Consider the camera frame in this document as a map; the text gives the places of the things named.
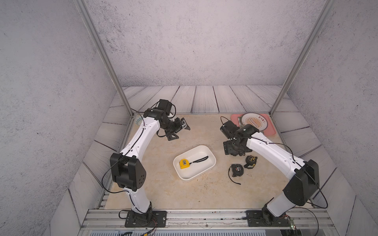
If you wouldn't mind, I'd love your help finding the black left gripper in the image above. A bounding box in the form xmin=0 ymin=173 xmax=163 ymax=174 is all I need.
xmin=161 ymin=117 xmax=191 ymax=141

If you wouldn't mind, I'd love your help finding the round black tape measure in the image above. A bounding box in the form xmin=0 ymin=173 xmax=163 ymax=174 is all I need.
xmin=244 ymin=155 xmax=258 ymax=169

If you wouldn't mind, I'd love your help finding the large black tape measure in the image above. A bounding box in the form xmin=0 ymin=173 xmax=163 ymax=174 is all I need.
xmin=227 ymin=164 xmax=244 ymax=185

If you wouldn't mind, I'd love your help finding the white plastic storage box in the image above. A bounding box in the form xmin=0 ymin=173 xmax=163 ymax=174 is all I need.
xmin=173 ymin=145 xmax=217 ymax=181

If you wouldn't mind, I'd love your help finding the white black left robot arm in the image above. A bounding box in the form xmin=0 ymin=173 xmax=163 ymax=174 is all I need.
xmin=110 ymin=99 xmax=190 ymax=218

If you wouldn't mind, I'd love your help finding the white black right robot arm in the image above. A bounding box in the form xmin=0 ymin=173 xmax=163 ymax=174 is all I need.
xmin=220 ymin=121 xmax=320 ymax=225

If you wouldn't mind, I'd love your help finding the yellow tape measure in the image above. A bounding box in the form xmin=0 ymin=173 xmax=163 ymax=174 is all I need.
xmin=179 ymin=159 xmax=191 ymax=169

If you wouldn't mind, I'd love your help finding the white orange patterned plate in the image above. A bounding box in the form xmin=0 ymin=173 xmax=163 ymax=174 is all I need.
xmin=241 ymin=113 xmax=268 ymax=131

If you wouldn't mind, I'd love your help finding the pink tray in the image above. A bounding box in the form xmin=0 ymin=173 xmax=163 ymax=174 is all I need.
xmin=231 ymin=114 xmax=276 ymax=136

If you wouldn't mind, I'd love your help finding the patterned ceramic bowl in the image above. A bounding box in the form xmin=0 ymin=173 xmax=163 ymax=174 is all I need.
xmin=134 ymin=114 xmax=145 ymax=127

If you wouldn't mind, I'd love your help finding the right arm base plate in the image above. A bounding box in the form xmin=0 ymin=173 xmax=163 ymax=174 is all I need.
xmin=245 ymin=210 xmax=291 ymax=228

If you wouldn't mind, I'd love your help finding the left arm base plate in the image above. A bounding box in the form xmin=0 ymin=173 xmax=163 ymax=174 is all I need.
xmin=125 ymin=210 xmax=167 ymax=228

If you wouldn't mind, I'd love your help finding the aluminium front rail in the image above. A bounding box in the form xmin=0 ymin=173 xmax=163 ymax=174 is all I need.
xmin=79 ymin=207 xmax=338 ymax=236

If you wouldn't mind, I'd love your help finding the left aluminium frame post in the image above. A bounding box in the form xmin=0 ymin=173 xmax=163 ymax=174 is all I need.
xmin=74 ymin=0 xmax=133 ymax=116

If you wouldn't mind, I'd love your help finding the aluminium frame post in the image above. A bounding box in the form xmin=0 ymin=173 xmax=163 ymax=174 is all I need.
xmin=74 ymin=0 xmax=133 ymax=116
xmin=269 ymin=0 xmax=337 ymax=117

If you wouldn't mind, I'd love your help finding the right aluminium frame post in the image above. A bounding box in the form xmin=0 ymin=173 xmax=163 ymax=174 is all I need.
xmin=269 ymin=0 xmax=337 ymax=117

